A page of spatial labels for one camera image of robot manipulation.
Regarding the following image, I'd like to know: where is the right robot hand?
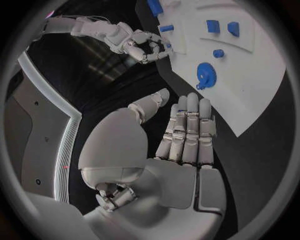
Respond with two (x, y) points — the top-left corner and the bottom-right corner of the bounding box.
(103, 21), (175, 65)

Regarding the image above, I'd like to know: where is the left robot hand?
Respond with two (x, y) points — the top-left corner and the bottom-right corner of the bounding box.
(77, 87), (236, 240)

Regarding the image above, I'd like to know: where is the white task board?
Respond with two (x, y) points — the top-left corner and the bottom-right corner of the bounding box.
(139, 0), (289, 138)

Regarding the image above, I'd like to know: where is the blue short cylinder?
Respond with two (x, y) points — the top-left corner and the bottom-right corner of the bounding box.
(158, 24), (175, 33)

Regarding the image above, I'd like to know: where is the blue long block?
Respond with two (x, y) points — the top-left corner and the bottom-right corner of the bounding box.
(146, 0), (165, 18)

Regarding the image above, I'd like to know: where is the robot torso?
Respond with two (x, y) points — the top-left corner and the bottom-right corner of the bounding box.
(3, 50), (83, 206)

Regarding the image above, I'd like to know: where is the blue gear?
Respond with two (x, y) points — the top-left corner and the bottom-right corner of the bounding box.
(195, 62), (218, 91)

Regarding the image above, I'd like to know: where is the white cable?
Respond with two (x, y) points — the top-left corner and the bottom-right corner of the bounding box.
(60, 15), (112, 24)

